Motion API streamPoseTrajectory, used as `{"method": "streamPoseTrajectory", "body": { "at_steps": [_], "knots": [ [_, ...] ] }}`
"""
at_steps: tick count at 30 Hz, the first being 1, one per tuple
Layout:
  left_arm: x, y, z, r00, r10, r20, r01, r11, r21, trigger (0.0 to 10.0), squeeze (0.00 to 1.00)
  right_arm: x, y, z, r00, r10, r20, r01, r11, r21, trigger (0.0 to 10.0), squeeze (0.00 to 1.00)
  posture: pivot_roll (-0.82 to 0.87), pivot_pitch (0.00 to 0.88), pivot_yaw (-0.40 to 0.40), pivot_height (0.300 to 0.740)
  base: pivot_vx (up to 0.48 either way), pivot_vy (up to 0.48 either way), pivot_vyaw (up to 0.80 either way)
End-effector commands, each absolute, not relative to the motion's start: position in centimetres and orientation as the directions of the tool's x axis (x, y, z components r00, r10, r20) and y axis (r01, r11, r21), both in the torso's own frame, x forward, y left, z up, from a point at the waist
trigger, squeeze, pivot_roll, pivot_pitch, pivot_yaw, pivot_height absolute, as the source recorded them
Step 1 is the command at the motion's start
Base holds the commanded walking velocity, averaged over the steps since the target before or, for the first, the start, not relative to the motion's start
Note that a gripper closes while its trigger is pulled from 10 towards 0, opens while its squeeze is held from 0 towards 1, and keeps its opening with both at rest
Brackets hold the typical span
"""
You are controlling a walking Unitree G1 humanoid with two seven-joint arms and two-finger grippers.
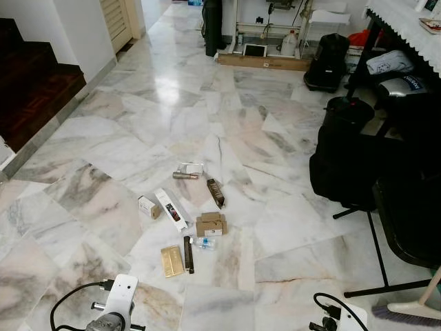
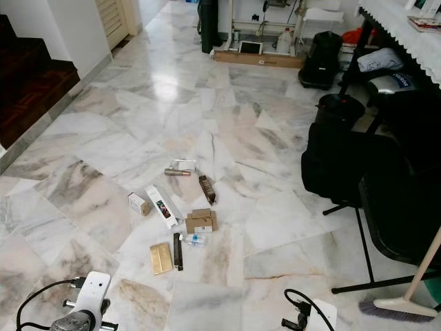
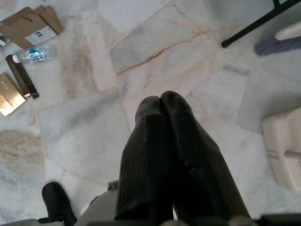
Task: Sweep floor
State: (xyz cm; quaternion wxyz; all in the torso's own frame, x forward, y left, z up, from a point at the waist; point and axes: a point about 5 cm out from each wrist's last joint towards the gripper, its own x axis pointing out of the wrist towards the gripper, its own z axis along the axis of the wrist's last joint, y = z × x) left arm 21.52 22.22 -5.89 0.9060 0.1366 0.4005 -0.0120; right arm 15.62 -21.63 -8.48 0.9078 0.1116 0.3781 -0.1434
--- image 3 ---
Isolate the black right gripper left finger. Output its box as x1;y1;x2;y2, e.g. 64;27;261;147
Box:
114;96;175;222

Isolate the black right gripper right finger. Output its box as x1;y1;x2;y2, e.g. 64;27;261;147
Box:
160;90;252;222

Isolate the beige plastic dustpan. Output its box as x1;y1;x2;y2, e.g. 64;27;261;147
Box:
261;107;301;193

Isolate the beige broom with dark bristles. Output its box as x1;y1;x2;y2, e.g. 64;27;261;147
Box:
253;20;301;57

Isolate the long dark brown box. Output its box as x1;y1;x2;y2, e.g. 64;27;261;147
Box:
5;54;40;100

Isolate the black robot right foot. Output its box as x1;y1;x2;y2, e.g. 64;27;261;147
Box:
41;182;78;224

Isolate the gold paper box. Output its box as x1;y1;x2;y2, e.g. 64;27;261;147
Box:
0;72;26;116

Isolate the clear plastic water bottle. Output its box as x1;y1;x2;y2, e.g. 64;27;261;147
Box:
12;44;57;65

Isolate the black folding chair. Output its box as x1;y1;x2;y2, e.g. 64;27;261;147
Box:
221;0;301;49

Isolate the flat brown cardboard box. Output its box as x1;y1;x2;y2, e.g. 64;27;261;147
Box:
0;4;63;50

